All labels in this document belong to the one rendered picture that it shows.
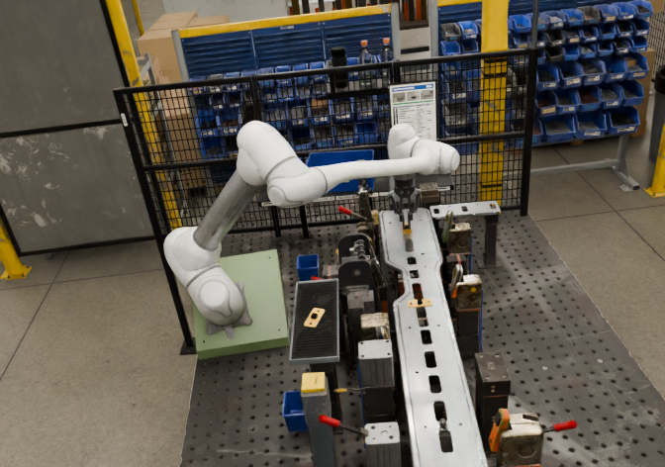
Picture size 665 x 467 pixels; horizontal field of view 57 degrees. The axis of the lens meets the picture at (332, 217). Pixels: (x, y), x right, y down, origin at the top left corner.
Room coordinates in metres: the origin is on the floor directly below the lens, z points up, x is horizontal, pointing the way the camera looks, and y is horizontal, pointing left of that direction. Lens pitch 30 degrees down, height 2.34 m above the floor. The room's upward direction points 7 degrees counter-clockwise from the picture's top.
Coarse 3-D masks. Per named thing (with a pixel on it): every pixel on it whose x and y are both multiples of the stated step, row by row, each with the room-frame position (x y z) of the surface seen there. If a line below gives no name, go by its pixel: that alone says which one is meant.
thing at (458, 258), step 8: (448, 256) 1.94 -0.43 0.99; (456, 256) 1.94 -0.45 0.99; (464, 256) 1.93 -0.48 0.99; (448, 264) 1.91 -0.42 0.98; (464, 264) 1.90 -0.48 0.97; (448, 272) 1.91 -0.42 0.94; (464, 272) 1.90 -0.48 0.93; (448, 280) 1.91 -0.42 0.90; (448, 304) 1.93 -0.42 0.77; (456, 312) 1.91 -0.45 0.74; (456, 320) 1.90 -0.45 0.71
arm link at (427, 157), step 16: (416, 144) 2.05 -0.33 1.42; (432, 144) 2.00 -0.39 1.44; (384, 160) 1.92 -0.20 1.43; (400, 160) 1.92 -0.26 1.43; (416, 160) 1.93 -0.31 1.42; (432, 160) 1.95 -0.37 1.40; (448, 160) 1.94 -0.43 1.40; (336, 176) 1.82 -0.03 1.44; (352, 176) 1.87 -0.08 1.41; (368, 176) 1.89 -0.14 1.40
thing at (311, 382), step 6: (324, 372) 1.23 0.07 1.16; (306, 378) 1.21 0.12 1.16; (312, 378) 1.21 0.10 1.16; (318, 378) 1.21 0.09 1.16; (324, 378) 1.20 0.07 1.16; (306, 384) 1.19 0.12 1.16; (312, 384) 1.19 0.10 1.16; (318, 384) 1.18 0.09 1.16; (324, 384) 1.18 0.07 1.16; (306, 390) 1.17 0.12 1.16; (312, 390) 1.17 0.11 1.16; (318, 390) 1.17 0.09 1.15; (324, 390) 1.17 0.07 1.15
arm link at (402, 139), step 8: (392, 128) 2.13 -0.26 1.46; (400, 128) 2.11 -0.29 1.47; (408, 128) 2.11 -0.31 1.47; (392, 136) 2.11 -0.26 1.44; (400, 136) 2.09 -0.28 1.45; (408, 136) 2.09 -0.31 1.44; (416, 136) 2.12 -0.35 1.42; (392, 144) 2.10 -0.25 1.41; (400, 144) 2.08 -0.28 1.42; (408, 144) 2.07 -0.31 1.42; (392, 152) 2.10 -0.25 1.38; (400, 152) 2.07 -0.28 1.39; (408, 152) 2.05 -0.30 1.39
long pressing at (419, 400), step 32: (384, 224) 2.22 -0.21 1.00; (416, 224) 2.19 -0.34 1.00; (384, 256) 1.97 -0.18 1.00; (416, 256) 1.95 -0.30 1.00; (416, 320) 1.58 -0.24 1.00; (448, 320) 1.57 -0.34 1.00; (416, 352) 1.43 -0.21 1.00; (448, 352) 1.41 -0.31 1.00; (416, 384) 1.30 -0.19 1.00; (448, 384) 1.29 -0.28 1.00; (416, 416) 1.18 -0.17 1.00; (448, 416) 1.17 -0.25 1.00; (416, 448) 1.07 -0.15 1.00; (480, 448) 1.06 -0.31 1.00
